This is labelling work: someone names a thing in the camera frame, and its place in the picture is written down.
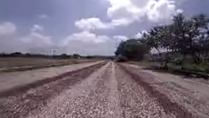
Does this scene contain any grey gravel road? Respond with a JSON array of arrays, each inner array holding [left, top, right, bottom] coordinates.
[[0, 55, 209, 118]]

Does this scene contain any distant tree line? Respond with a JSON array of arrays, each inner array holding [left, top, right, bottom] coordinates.
[[0, 50, 116, 61]]

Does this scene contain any dry grass field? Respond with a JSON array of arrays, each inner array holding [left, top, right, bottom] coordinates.
[[0, 54, 104, 79]]

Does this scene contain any row of thin trees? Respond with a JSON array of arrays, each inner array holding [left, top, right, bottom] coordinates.
[[138, 10, 209, 72]]

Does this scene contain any grass verge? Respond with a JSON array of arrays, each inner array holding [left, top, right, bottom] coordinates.
[[125, 59, 209, 81]]

